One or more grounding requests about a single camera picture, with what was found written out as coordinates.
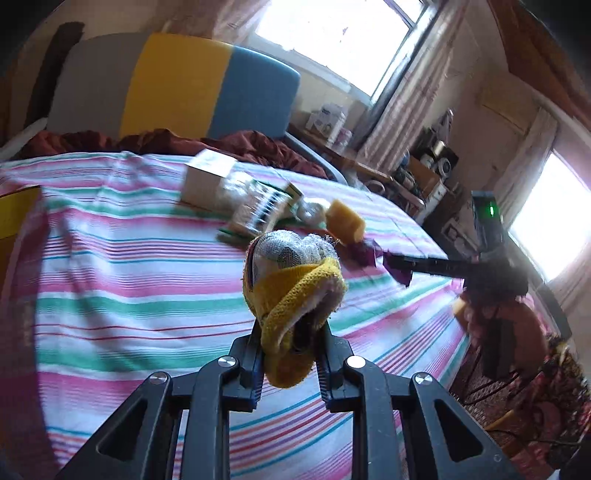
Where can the clear plastic bag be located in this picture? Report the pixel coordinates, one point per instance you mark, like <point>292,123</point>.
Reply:
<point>235,194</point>

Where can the small window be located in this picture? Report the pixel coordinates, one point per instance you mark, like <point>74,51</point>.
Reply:
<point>554,221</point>

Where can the floral patterned clothing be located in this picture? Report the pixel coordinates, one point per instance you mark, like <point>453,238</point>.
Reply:
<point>563,392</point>

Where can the white round bundle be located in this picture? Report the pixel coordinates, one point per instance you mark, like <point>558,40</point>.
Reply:
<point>313,210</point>

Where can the black stereo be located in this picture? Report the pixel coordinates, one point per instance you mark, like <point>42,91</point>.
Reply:
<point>436,159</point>

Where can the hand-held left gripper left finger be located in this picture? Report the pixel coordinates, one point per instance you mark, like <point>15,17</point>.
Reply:
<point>255,386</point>

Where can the white appliance box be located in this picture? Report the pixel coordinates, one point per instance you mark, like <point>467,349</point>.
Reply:
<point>325,119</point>

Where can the grey yellow blue headboard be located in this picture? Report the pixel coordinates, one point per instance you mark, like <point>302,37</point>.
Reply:
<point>175,83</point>

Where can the patterned long curtain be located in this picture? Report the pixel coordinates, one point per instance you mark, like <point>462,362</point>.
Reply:
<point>415,92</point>

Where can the yellow sponge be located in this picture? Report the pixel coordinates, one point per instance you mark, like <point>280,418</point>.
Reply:
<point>345,220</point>

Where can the maroon blanket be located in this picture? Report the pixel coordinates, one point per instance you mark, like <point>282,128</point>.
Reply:
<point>258,147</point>

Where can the person's right hand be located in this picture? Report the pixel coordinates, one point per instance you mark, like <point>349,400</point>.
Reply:
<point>521,323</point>

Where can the grey bed frame rail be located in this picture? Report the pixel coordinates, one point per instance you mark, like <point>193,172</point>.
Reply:
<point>318,159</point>

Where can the purple wrapper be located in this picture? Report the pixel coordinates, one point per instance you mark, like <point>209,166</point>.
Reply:
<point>369,254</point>

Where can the wooden table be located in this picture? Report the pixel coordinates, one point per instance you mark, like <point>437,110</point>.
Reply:
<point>364,168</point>

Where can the green and white packet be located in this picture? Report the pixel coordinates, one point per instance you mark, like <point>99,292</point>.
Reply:
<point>258,212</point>

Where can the large window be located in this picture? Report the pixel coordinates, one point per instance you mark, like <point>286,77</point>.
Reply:
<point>341,41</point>

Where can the white cardboard box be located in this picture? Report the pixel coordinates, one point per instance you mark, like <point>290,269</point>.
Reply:
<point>205,180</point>

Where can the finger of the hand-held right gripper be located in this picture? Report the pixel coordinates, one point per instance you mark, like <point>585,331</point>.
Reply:
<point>434,266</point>

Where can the beige short curtain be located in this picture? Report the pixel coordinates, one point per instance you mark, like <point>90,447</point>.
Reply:
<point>531,157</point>

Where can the pink jar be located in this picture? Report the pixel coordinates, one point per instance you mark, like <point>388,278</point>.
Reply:
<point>342,138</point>

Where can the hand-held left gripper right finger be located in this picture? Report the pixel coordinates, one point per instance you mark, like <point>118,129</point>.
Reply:
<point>324,381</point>

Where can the yellow and grey sock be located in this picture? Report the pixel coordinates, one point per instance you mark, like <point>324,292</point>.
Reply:
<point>295,295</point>

